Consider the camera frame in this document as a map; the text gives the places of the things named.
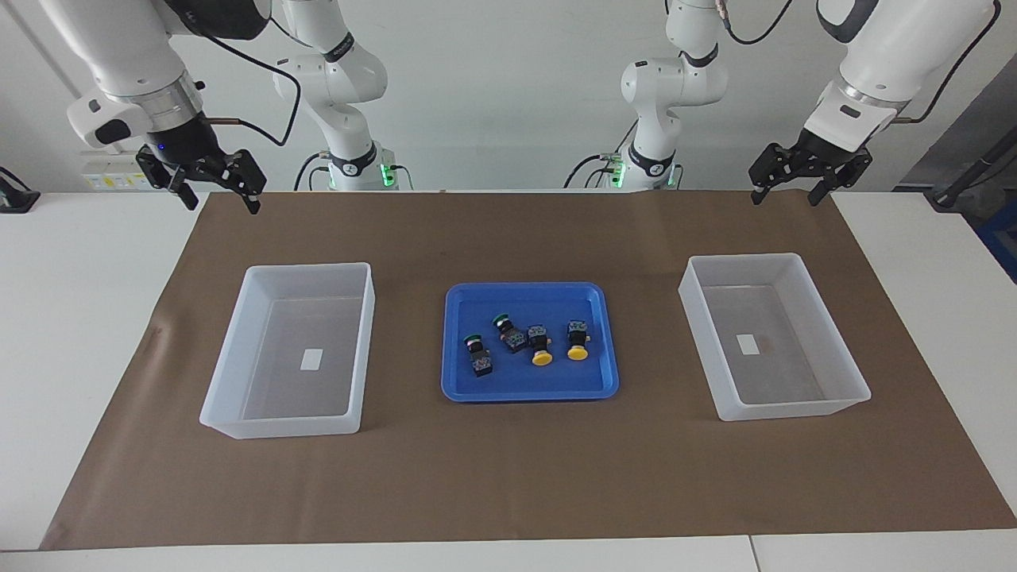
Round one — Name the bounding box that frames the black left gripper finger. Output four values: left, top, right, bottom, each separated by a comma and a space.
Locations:
808, 149, 873, 207
748, 141, 799, 206

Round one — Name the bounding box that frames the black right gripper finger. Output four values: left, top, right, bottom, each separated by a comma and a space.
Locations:
208, 149, 267, 215
135, 145, 199, 211

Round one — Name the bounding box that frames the green push button switch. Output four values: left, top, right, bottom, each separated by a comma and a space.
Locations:
463, 334, 494, 378
492, 314, 528, 354

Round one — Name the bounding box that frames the black stand pole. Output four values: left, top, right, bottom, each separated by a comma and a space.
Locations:
930, 131, 1017, 211

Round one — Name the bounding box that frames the black clamp device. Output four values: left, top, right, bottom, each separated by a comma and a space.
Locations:
0, 165, 41, 214

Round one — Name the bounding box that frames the blue crate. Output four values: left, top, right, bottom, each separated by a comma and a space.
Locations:
976, 214, 1017, 284

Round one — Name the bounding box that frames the translucent white plastic box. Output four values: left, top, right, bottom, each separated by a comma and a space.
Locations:
199, 262, 376, 440
678, 253, 872, 422

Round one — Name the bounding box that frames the blue plastic tray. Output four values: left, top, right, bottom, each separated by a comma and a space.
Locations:
441, 282, 620, 404

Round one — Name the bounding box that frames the brown paper table mat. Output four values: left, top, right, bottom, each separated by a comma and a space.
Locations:
40, 191, 1017, 551

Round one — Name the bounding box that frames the white wall socket strip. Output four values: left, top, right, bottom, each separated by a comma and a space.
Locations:
81, 151, 153, 192

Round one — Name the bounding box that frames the black right base cable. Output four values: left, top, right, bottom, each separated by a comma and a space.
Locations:
292, 151, 414, 191

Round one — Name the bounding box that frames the black base cable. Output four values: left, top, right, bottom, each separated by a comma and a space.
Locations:
292, 151, 414, 191
564, 143, 636, 189

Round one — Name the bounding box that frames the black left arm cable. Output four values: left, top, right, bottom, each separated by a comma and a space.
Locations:
719, 0, 1003, 126

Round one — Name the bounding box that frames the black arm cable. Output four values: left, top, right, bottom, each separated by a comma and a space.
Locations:
719, 0, 1003, 126
187, 16, 303, 148

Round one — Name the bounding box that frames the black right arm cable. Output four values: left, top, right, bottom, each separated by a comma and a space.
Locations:
187, 16, 303, 148

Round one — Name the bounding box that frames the black left base cable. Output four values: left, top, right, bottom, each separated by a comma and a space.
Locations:
564, 143, 636, 189

